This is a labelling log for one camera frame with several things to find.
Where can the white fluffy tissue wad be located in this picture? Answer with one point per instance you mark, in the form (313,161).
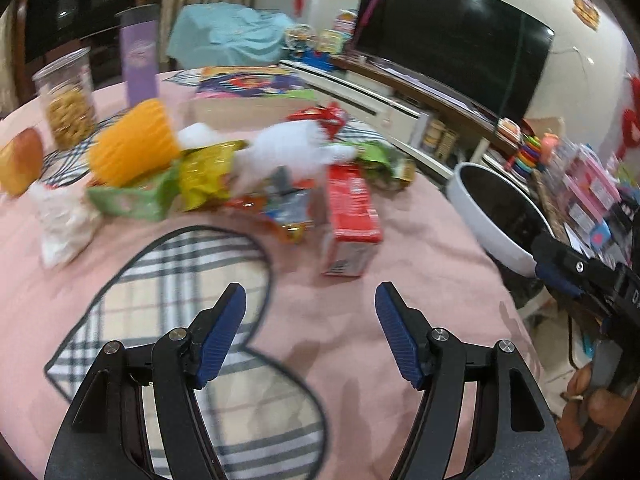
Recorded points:
(302,147)

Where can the person's right hand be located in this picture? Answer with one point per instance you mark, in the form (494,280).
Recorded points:
(604,408)

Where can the ferris wheel toy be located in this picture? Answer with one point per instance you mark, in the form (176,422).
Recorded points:
(300,38)

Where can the pink toy boxes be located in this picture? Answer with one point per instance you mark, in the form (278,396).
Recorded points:
(596,214)

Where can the white television cabinet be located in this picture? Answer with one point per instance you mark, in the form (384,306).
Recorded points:
(427,124)

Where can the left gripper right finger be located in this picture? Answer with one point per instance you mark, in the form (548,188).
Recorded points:
(513,433)

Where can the white round trash bin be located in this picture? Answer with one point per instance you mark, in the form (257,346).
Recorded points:
(503,219)

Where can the colourful children's book box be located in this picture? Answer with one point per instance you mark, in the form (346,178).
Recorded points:
(246,98)

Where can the pink bed cover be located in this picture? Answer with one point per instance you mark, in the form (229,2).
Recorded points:
(310,389)

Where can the teal covered furniture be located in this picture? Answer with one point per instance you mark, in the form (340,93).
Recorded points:
(227,34)

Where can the rainbow stacking ring toy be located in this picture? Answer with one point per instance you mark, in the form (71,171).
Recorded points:
(526,159)

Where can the black flat screen television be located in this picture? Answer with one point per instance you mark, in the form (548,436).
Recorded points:
(485,50)

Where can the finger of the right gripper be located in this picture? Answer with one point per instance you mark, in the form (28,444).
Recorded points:
(568,271)

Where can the bread bun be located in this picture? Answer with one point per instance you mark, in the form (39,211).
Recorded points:
(21,162)

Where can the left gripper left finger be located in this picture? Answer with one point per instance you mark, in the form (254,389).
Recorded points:
(103,433)

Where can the green drink pouch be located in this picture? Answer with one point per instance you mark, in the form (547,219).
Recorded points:
(384,166)

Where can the clear jar of snacks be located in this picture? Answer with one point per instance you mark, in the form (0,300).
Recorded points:
(65,89)

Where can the red crumpled wrapper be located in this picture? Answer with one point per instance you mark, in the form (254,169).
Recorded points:
(332,118)

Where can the white plastic bag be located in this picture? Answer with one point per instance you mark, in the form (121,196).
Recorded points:
(68,222)

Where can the colourful foil snack wrapper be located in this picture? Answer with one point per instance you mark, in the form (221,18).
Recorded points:
(281,202)

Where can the purple cylindrical canister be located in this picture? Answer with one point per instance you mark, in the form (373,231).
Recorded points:
(138,29)

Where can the yellow foam fruit net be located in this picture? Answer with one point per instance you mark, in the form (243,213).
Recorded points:
(141,142)

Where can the red milk carton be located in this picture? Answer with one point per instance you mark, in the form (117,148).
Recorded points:
(354,231)

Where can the yellow snack wrapper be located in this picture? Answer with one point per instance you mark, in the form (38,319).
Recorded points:
(205,174)

